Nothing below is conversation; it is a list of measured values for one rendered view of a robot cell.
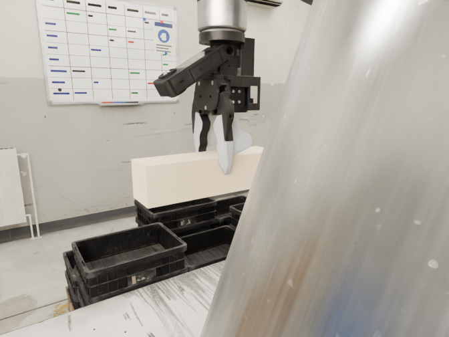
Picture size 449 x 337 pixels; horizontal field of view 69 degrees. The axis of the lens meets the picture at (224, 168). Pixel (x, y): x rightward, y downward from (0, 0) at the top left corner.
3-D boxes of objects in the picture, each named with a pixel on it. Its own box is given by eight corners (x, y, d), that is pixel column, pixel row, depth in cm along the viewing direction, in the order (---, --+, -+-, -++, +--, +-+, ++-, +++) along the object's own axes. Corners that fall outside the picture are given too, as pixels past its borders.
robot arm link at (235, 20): (214, -7, 44) (186, 6, 51) (214, 29, 45) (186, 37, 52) (257, 2, 48) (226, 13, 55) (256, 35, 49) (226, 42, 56)
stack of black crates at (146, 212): (156, 293, 177) (152, 214, 167) (137, 269, 202) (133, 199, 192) (218, 271, 199) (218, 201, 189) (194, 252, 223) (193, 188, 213)
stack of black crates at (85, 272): (96, 382, 123) (85, 273, 113) (81, 333, 147) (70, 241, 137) (191, 338, 144) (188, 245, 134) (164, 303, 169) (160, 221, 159)
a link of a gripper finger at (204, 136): (226, 163, 59) (235, 115, 55) (197, 167, 56) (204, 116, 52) (217, 156, 62) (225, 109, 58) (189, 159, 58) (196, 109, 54)
